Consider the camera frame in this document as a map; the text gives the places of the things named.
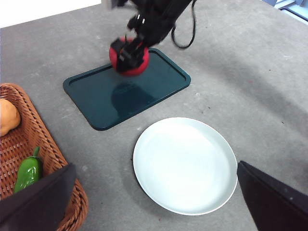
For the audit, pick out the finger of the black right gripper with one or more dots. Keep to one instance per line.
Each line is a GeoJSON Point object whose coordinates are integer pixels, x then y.
{"type": "Point", "coordinates": [132, 57]}
{"type": "Point", "coordinates": [119, 45]}

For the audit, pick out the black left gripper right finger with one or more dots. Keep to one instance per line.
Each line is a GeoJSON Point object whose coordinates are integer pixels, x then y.
{"type": "Point", "coordinates": [279, 204]}

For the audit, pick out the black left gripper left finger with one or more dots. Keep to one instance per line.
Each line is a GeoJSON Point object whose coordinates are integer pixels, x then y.
{"type": "Point", "coordinates": [31, 207]}

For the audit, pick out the red toy tomato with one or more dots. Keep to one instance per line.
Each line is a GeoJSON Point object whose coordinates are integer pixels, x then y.
{"type": "Point", "coordinates": [134, 71]}

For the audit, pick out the green toy pepper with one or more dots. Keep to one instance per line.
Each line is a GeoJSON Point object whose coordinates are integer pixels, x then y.
{"type": "Point", "coordinates": [27, 173]}

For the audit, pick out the dark rectangular tray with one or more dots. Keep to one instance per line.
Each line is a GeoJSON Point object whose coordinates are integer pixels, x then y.
{"type": "Point", "coordinates": [101, 103]}

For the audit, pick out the brown woven wicker basket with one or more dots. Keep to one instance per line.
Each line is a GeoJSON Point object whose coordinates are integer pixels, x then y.
{"type": "Point", "coordinates": [36, 137]}

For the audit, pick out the yellow-orange toy potato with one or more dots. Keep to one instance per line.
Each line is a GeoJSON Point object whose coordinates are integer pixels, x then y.
{"type": "Point", "coordinates": [8, 118]}

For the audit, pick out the pale grey round plate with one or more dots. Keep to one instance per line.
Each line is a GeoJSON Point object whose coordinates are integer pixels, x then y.
{"type": "Point", "coordinates": [185, 166]}

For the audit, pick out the pale blue background object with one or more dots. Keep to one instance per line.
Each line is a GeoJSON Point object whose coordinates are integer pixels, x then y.
{"type": "Point", "coordinates": [293, 8]}

